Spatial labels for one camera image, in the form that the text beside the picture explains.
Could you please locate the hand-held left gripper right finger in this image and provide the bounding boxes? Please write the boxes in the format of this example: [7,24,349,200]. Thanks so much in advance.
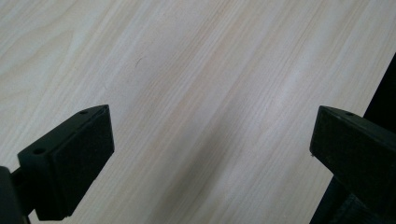
[309,105,396,220]

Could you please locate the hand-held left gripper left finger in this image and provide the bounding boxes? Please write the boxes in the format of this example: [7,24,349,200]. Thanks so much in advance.
[11,104,115,221]

